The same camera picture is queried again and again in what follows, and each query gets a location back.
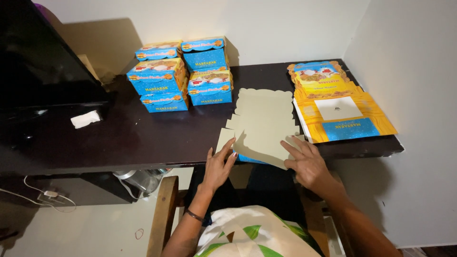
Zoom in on person's left hand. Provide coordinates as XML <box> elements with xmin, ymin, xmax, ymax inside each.
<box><xmin>199</xmin><ymin>137</ymin><xmax>238</xmax><ymax>193</ymax></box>

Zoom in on person's right hand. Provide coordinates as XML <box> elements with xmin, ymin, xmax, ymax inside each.
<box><xmin>280</xmin><ymin>135</ymin><xmax>338</xmax><ymax>201</ymax></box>

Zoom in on beige carton blank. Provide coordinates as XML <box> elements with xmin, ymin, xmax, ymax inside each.
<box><xmin>215</xmin><ymin>88</ymin><xmax>305</xmax><ymax>170</ymax></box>

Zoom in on dark trousers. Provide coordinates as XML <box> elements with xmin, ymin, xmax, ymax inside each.
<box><xmin>186</xmin><ymin>163</ymin><xmax>308</xmax><ymax>226</ymax></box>

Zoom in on stack of flat printed cartons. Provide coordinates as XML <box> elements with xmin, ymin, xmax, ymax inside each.
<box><xmin>287</xmin><ymin>60</ymin><xmax>398</xmax><ymax>144</ymax></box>

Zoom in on wooden chair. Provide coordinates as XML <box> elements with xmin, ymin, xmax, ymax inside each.
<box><xmin>146</xmin><ymin>171</ymin><xmax>354</xmax><ymax>257</ymax></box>

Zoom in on white green patterned garment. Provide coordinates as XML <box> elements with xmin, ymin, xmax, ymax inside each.
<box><xmin>194</xmin><ymin>205</ymin><xmax>322</xmax><ymax>257</ymax></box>

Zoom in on clear plastic container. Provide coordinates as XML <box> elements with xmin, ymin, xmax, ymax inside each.
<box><xmin>113</xmin><ymin>168</ymin><xmax>173</xmax><ymax>200</ymax></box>

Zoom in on group of folded blue boxes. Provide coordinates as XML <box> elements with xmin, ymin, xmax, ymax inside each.
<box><xmin>126</xmin><ymin>36</ymin><xmax>234</xmax><ymax>114</ymax></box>

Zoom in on white crumpled tissue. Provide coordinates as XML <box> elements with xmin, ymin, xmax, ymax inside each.
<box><xmin>70</xmin><ymin>110</ymin><xmax>101</xmax><ymax>129</ymax></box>

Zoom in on grey power strip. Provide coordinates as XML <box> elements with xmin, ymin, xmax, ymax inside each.
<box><xmin>37</xmin><ymin>189</ymin><xmax>67</xmax><ymax>205</ymax></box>

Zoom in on black flat screen monitor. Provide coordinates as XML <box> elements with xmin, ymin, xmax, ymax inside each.
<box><xmin>0</xmin><ymin>0</ymin><xmax>110</xmax><ymax>123</ymax></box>

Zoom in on purple object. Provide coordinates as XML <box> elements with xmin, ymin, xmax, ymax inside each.
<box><xmin>34</xmin><ymin>2</ymin><xmax>55</xmax><ymax>20</ymax></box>

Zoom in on dark wrist bracelet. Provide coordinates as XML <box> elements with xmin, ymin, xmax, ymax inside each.
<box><xmin>185</xmin><ymin>209</ymin><xmax>205</xmax><ymax>224</ymax></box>

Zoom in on white charger with cable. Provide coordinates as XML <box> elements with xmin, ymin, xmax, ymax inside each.
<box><xmin>0</xmin><ymin>175</ymin><xmax>77</xmax><ymax>213</ymax></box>

